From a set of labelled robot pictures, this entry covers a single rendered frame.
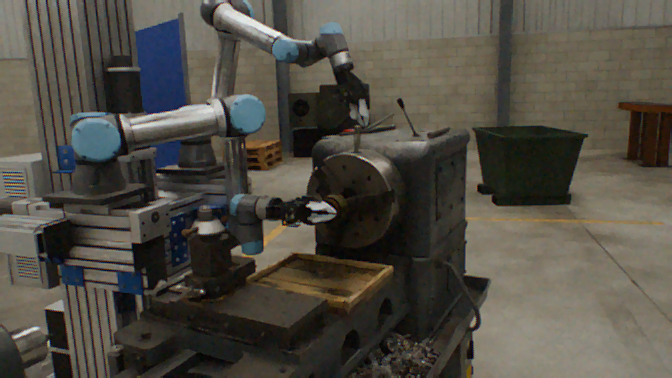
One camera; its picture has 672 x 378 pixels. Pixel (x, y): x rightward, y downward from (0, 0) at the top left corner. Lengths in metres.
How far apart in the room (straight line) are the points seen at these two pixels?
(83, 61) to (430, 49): 10.19
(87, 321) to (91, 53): 0.95
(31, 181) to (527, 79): 10.59
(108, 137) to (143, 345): 0.56
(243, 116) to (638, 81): 11.05
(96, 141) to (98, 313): 0.79
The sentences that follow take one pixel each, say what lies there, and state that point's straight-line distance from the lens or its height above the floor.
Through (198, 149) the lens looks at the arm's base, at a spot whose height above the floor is 1.23.
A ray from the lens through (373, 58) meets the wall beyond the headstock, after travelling 11.77.
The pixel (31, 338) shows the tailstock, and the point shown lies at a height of 1.10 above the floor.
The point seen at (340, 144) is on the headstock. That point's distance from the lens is 1.85.
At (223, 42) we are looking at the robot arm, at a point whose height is 1.63.
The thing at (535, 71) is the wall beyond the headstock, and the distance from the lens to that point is 11.75.
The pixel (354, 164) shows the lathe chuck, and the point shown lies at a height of 1.20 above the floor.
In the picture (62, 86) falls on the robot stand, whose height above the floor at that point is 1.48.
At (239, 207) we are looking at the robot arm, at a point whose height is 1.08.
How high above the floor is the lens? 1.45
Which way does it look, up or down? 11 degrees down
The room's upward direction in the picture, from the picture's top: 2 degrees counter-clockwise
